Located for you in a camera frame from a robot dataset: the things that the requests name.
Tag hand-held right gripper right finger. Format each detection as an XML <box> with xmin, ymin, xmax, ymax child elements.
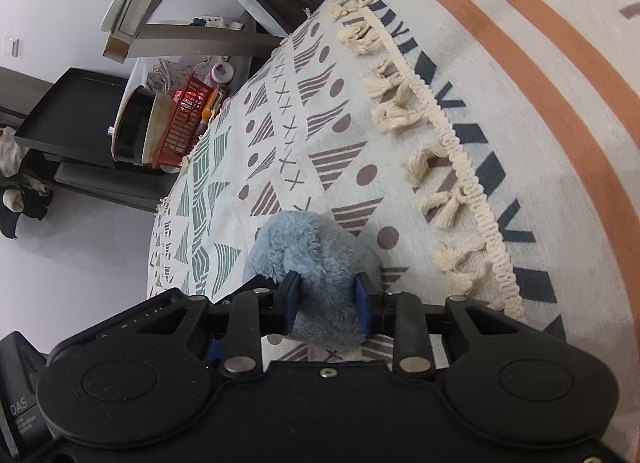
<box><xmin>355</xmin><ymin>275</ymin><xmax>569</xmax><ymax>377</ymax></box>

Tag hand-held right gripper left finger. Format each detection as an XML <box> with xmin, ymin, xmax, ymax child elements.
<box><xmin>50</xmin><ymin>273</ymin><xmax>301</xmax><ymax>377</ymax></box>

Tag blue fluffy plush toy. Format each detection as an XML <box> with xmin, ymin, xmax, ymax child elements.
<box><xmin>242</xmin><ymin>210</ymin><xmax>382</xmax><ymax>347</ymax></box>

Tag geometric patterned tasselled blanket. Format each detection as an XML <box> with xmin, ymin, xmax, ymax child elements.
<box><xmin>147</xmin><ymin>0</ymin><xmax>640</xmax><ymax>463</ymax></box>

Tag hanging dark clothes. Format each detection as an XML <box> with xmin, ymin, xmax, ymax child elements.
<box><xmin>0</xmin><ymin>125</ymin><xmax>55</xmax><ymax>240</ymax></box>

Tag orange bottle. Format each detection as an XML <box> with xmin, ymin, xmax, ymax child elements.
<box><xmin>199</xmin><ymin>88</ymin><xmax>227</xmax><ymax>140</ymax></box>

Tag red plastic basket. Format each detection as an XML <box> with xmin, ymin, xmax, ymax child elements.
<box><xmin>152</xmin><ymin>70</ymin><xmax>209</xmax><ymax>170</ymax></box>

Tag white bowl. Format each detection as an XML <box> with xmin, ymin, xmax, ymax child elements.
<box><xmin>141</xmin><ymin>93</ymin><xmax>175</xmax><ymax>166</ymax></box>

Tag pink capped bottle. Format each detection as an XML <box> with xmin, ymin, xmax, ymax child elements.
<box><xmin>210</xmin><ymin>62</ymin><xmax>236</xmax><ymax>86</ymax></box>

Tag black flat tray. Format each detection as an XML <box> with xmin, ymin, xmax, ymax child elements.
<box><xmin>14</xmin><ymin>68</ymin><xmax>137</xmax><ymax>164</ymax></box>

